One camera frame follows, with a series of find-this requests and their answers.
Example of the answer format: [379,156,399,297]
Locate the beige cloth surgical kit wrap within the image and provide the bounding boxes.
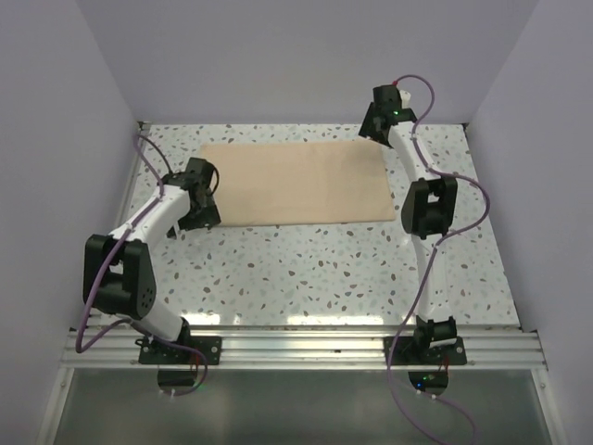
[200,139,396,227]

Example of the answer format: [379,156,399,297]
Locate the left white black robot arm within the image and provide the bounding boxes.
[82,158,221,364]

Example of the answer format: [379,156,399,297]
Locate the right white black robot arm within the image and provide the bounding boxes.
[359,83,458,365]

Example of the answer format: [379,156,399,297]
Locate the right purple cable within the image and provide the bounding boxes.
[386,74,492,445]

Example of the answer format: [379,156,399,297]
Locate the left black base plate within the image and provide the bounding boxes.
[134,336,222,365]

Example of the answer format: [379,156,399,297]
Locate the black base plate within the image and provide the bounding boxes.
[134,336,222,365]
[383,337,468,366]

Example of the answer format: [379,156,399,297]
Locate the aluminium front rail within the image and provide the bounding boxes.
[59,325,548,372]

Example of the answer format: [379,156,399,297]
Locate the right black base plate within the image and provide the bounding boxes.
[383,337,468,366]

